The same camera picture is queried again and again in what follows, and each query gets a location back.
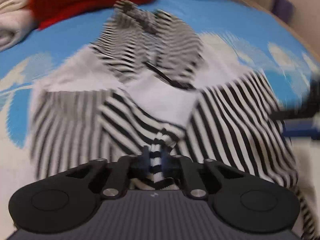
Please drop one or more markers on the black white striped shirt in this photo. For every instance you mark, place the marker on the black white striped shirt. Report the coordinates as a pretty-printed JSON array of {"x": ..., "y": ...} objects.
[{"x": 237, "y": 120}]

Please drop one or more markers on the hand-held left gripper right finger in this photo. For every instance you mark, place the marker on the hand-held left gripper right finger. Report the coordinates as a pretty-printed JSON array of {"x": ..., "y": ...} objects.
[{"x": 164, "y": 157}]

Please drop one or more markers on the purple paper bag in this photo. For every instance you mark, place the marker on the purple paper bag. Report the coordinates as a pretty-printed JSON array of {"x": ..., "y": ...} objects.
[{"x": 282, "y": 5}]

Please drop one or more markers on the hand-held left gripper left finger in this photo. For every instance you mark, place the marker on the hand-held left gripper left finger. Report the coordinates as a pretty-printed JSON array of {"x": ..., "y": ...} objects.
[{"x": 146, "y": 156}]

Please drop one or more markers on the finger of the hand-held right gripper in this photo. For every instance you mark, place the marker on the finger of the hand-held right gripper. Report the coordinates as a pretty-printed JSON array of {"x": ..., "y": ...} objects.
[{"x": 300, "y": 128}]

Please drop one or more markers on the blue patterned bedsheet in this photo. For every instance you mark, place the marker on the blue patterned bedsheet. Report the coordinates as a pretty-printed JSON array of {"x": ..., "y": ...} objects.
[{"x": 225, "y": 17}]

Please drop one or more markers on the cream fleece blanket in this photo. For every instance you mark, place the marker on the cream fleece blanket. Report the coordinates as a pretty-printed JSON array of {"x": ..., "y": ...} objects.
[{"x": 15, "y": 30}]

